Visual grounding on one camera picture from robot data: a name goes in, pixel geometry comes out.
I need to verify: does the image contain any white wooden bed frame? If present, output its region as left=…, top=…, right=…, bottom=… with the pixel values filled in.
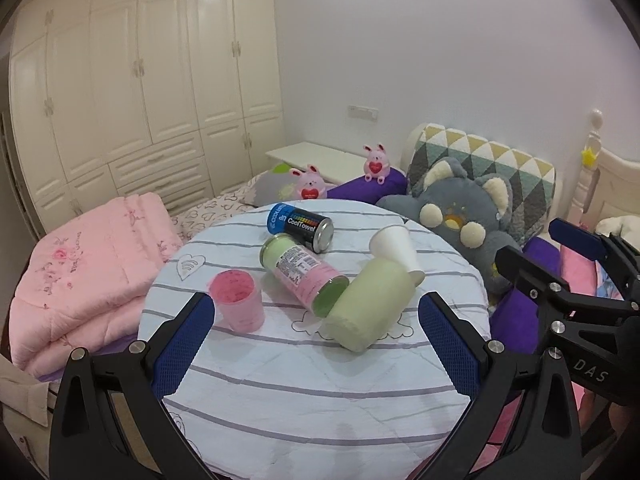
left=572, top=108, right=640, bottom=237

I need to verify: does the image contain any cream white wardrobe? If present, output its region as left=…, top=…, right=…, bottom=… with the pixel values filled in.
left=7, top=0, right=287, bottom=235

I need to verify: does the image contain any grey plush bear pillow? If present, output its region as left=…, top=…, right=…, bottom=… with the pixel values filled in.
left=376, top=156, right=526, bottom=302

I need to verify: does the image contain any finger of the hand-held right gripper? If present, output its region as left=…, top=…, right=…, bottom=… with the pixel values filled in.
left=494, top=245, right=632, bottom=322
left=548, top=217, right=640, bottom=283

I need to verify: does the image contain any purple pillow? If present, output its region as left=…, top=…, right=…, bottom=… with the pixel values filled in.
left=326, top=167, right=409, bottom=202

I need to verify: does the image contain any striped white tablecloth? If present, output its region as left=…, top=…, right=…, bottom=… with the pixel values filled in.
left=137, top=199, right=494, bottom=480

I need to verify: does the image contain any purple cushion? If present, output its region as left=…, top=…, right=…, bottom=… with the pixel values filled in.
left=489, top=237, right=557, bottom=358

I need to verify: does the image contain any triangle pattern pillow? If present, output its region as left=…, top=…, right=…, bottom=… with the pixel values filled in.
left=407, top=124, right=557, bottom=247

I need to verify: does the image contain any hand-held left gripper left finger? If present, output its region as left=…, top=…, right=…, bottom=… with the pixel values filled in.
left=48, top=290, right=221, bottom=480

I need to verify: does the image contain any white paper cup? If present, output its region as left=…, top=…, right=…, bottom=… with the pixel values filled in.
left=369, top=225, right=426, bottom=286

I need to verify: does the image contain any pink and green canister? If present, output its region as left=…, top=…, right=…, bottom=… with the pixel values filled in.
left=259, top=234, right=350, bottom=317

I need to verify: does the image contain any pink folded quilt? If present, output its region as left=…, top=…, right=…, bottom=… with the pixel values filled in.
left=10, top=195, right=184, bottom=379

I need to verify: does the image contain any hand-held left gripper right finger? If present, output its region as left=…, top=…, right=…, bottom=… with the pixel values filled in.
left=410, top=290, right=584, bottom=480

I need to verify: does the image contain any heart printed bed sheet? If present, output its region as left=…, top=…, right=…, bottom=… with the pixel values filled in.
left=170, top=182, right=262, bottom=247

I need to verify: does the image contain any pink plastic cup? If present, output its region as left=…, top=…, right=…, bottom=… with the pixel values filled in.
left=208, top=269, right=265, bottom=333

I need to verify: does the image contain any pink bunny plush toy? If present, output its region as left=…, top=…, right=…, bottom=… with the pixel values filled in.
left=362, top=144, right=393, bottom=183
left=289, top=164, right=329, bottom=200

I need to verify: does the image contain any white nightstand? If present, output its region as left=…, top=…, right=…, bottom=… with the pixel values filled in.
left=265, top=141, right=372, bottom=184

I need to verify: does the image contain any light green cup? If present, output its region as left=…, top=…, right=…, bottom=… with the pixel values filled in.
left=325, top=257, right=419, bottom=353

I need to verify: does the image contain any black and blue can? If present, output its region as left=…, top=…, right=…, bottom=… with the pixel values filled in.
left=266, top=202, right=334, bottom=254

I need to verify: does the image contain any beige garment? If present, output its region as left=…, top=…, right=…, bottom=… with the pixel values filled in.
left=0, top=354, right=57, bottom=463

